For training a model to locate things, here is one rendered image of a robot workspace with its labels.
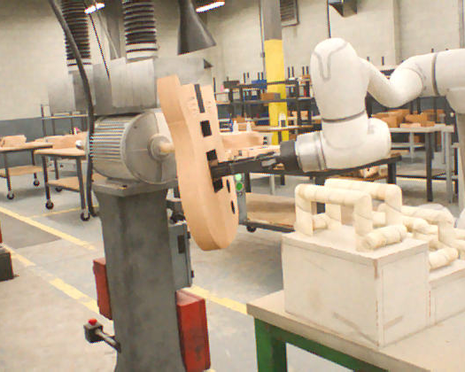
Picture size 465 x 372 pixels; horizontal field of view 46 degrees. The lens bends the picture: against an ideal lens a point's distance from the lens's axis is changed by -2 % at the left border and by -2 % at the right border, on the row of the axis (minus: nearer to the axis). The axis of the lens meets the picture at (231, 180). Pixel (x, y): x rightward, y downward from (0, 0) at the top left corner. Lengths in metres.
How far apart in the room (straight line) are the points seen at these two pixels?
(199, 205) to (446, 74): 0.86
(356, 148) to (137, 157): 0.88
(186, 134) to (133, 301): 1.06
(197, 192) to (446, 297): 0.55
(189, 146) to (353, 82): 0.38
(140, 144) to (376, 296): 1.12
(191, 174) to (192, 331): 1.19
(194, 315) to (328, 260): 1.26
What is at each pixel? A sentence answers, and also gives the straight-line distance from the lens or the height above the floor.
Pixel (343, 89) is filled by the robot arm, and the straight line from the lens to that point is 1.23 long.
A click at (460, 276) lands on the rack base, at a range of 1.22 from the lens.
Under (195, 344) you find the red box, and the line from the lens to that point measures 2.34.
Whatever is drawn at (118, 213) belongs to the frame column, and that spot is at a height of 1.02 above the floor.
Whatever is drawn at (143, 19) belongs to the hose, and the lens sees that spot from 1.81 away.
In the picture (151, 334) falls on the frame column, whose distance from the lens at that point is 2.25.
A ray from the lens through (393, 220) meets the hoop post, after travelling 1.10.
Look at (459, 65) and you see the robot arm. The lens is 1.73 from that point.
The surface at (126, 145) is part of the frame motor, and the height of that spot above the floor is 1.27.
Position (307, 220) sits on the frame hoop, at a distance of 1.16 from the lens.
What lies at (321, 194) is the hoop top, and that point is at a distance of 1.10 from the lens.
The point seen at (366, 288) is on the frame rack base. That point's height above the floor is 1.04.
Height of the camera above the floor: 1.39
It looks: 8 degrees down
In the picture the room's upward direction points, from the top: 4 degrees counter-clockwise
